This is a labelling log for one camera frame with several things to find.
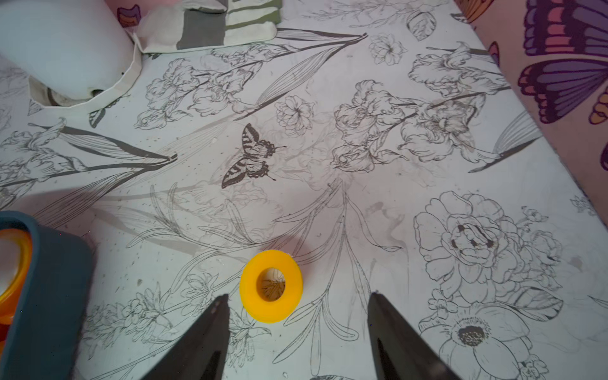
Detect yellow tape roll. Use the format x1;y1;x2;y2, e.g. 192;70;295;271
0;227;34;333
239;250;303;324

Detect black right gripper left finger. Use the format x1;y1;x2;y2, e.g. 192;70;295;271
142;294;231;380

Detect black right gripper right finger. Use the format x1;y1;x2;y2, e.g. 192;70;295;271
367;292;459;380

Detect white plant pot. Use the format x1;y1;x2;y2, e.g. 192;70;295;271
1;1;142;116

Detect teal storage box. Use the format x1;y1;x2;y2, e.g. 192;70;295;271
1;212;94;379

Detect yellow tape roll front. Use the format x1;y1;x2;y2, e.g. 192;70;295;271
0;227;34;333

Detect yellow tape roll back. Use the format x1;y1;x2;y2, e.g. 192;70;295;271
239;250;303;324

